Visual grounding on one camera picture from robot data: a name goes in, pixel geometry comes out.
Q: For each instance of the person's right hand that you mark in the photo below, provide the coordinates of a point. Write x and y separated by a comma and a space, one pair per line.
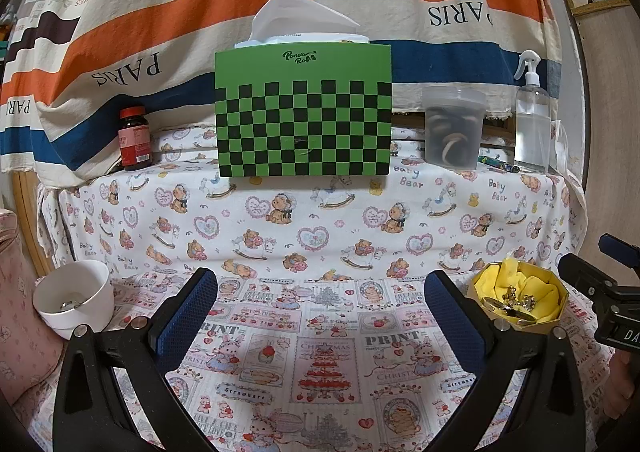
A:
622, 382

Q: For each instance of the clear plastic container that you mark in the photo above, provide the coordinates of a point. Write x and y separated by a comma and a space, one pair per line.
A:
455, 132

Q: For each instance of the metal rings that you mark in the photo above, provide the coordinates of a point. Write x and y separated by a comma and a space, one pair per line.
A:
500, 308

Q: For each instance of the pink cushion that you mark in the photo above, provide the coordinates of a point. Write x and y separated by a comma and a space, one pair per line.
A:
20, 332

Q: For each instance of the silver jewelry piece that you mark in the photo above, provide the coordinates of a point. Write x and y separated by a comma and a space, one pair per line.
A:
70, 304

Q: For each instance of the white tissue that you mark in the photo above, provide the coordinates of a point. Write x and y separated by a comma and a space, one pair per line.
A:
295, 17

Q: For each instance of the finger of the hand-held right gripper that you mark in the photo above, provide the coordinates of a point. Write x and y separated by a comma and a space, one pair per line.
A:
617, 247
585, 274

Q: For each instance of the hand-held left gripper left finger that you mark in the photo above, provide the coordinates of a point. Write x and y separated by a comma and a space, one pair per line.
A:
190, 317

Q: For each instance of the wooden hoop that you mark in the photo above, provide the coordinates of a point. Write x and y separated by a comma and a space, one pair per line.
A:
27, 227

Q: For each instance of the green checkered tissue box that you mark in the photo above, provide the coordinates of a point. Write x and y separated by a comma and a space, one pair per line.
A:
300, 132

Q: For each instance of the silver charm jewelry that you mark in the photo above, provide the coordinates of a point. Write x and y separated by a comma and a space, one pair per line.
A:
520, 294

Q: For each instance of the clear spray bottle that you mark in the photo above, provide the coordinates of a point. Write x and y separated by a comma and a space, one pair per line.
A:
532, 132

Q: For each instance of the printed tablecloth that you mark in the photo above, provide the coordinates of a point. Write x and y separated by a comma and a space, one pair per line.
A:
320, 232

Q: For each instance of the dark pen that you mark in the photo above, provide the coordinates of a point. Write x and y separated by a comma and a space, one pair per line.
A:
495, 162

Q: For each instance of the red label pill bottle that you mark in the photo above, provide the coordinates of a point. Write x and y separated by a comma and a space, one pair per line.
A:
135, 142

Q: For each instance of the yellow octagonal box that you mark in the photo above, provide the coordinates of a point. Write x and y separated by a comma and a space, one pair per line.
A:
530, 325

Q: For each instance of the yellow cloth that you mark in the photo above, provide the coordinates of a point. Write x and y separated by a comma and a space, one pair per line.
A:
535, 284

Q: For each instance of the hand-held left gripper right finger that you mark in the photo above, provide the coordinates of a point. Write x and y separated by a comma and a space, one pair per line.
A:
452, 319

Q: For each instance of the white ceramic cup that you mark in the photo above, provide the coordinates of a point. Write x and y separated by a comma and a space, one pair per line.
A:
95, 302

